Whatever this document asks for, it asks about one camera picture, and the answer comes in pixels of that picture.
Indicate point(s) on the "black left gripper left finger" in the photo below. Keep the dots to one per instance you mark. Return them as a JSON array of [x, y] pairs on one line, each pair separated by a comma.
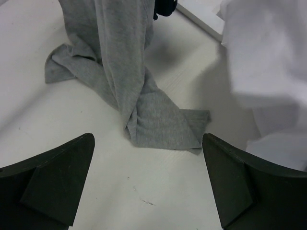
[[45, 190]]

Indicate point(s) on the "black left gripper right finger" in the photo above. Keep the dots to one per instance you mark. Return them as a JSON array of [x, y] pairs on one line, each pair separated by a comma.
[[251, 193]]

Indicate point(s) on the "white shirt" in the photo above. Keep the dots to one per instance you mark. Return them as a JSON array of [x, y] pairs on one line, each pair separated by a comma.
[[266, 43]]

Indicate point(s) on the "grey shirt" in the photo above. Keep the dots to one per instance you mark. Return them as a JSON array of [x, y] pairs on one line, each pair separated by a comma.
[[108, 39]]

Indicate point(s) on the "white clothes rack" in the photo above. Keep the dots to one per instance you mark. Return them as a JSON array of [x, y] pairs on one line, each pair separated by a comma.
[[205, 14]]

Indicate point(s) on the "dark navy garment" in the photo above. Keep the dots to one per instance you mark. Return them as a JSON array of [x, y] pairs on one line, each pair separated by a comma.
[[164, 8]]

